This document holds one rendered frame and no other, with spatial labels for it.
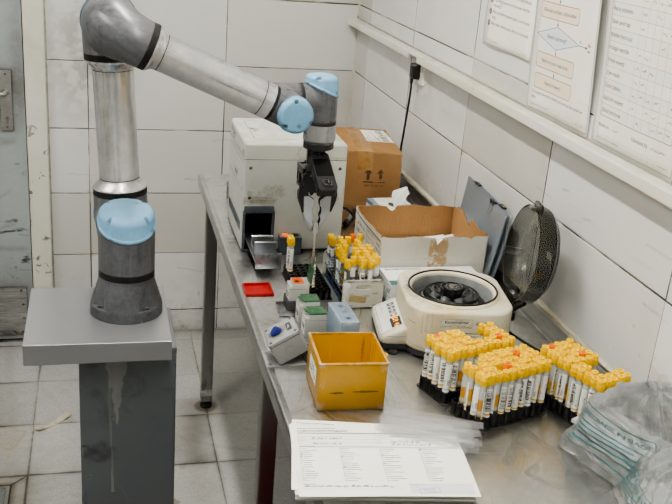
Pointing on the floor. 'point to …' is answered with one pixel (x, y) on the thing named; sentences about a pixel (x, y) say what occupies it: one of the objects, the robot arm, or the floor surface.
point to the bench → (569, 468)
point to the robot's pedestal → (128, 430)
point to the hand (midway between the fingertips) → (315, 226)
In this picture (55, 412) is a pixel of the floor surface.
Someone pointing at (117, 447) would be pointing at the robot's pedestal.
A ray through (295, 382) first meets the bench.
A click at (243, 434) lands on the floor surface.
